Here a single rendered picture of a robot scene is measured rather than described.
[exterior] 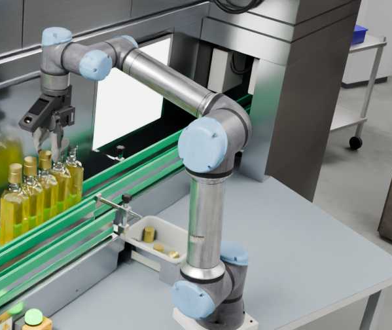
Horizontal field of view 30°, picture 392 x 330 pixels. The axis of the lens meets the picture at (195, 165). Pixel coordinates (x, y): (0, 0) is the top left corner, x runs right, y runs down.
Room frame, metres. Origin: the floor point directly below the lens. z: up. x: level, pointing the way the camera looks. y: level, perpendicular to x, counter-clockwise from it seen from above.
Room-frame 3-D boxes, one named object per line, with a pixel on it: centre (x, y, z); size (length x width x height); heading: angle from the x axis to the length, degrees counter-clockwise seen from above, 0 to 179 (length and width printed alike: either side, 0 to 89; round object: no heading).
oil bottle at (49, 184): (1.79, 0.41, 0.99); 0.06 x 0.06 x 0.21; 62
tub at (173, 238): (1.96, 0.07, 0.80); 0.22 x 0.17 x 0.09; 62
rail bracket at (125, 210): (1.90, 0.21, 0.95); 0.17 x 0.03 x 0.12; 62
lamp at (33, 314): (1.49, 0.35, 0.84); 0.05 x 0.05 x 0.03
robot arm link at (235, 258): (1.68, -0.12, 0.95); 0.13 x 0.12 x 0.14; 153
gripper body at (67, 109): (1.82, 0.40, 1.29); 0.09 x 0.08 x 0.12; 152
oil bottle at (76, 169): (1.89, 0.36, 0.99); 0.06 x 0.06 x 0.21; 63
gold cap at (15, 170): (1.69, 0.47, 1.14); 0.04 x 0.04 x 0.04
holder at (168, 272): (1.97, 0.09, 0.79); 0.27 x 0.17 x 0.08; 62
